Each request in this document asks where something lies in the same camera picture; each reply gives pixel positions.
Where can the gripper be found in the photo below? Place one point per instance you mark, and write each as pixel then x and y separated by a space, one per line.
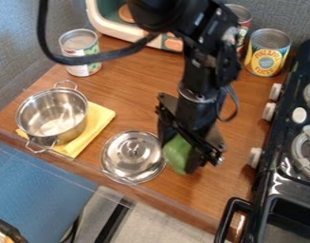
pixel 194 114

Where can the green toy pepper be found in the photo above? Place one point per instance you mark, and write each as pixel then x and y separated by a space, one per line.
pixel 177 155

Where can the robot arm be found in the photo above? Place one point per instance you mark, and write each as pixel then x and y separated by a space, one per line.
pixel 203 38

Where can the silver lid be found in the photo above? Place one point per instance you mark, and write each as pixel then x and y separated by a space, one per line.
pixel 131 156

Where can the yellow cloth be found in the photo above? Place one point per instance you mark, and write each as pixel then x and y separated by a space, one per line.
pixel 96 121

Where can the toy stove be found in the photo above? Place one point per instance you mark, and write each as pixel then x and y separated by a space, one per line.
pixel 288 158

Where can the yellow can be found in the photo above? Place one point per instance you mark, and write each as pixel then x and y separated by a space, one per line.
pixel 266 55

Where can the silver pot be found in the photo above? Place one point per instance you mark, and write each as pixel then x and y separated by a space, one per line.
pixel 51 115

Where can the white and green can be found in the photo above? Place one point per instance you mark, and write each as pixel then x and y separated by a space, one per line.
pixel 80 53

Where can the red can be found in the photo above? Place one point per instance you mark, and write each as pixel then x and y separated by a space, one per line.
pixel 245 22

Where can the toy microwave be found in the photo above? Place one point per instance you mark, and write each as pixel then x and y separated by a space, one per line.
pixel 108 19

